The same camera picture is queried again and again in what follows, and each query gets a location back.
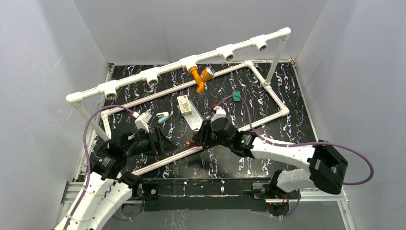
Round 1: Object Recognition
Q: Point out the brown water faucet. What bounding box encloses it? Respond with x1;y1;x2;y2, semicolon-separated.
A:
184;141;206;148

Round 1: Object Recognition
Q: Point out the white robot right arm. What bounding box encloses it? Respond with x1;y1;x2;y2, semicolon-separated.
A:
192;118;348;198

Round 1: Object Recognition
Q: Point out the orange water faucet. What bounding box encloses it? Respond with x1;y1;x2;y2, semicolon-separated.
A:
189;67;214;94

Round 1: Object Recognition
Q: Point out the clear plastic bag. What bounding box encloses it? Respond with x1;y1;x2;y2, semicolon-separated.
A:
183;101;203;132

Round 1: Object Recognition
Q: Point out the light blue tape roll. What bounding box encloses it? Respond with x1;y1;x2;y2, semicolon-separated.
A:
156;112;170;125

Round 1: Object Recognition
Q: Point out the small cardboard box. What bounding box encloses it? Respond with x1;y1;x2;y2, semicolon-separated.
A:
177;95;192;117

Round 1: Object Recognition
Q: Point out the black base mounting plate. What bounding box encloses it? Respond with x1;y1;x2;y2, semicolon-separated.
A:
125;178;294;216

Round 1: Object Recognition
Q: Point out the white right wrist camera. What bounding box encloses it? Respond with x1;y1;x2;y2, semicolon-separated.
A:
211;106;226;123

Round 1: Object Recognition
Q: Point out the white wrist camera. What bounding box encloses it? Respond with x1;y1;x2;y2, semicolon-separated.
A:
211;106;226;123
132;111;152;133

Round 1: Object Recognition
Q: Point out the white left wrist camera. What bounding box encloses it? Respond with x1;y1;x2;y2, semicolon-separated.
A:
132;111;152;133

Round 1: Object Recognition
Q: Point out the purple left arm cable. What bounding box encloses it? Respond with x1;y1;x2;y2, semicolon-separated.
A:
62;105;140;230

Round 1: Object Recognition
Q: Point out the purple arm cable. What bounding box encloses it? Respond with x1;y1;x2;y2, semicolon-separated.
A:
62;105;140;230
213;94;375;219

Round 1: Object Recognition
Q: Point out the white PVC pipe frame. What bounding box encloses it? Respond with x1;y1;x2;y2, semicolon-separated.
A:
67;28;301;179

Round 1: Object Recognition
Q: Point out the aluminium rail frame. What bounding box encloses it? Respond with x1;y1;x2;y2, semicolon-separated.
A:
61;178;346;220

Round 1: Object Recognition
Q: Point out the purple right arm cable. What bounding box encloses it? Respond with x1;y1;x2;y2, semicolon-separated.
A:
213;94;375;219

